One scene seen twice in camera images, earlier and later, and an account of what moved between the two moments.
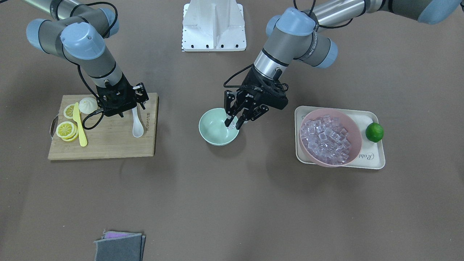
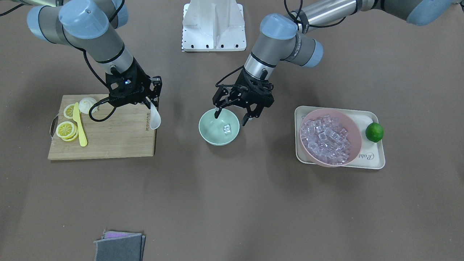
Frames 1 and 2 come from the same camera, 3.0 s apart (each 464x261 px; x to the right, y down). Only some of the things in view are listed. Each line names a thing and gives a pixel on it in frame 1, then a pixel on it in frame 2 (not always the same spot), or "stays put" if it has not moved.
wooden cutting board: (80, 130) stays put
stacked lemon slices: (67, 131) stays put
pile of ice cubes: (325, 140) stays put
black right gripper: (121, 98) to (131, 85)
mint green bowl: (213, 129) stays put
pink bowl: (330, 137) stays put
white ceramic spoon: (138, 127) to (155, 117)
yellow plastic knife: (76, 118) stays put
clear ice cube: (232, 126) to (227, 129)
